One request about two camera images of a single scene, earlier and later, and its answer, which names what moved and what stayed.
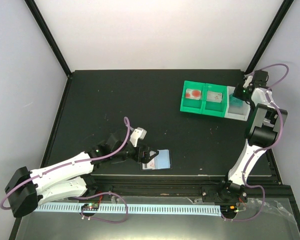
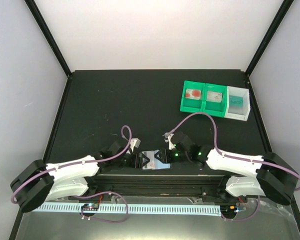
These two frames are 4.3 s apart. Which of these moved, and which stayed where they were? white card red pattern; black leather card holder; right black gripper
Moved: right black gripper
Stayed: white card red pattern; black leather card holder
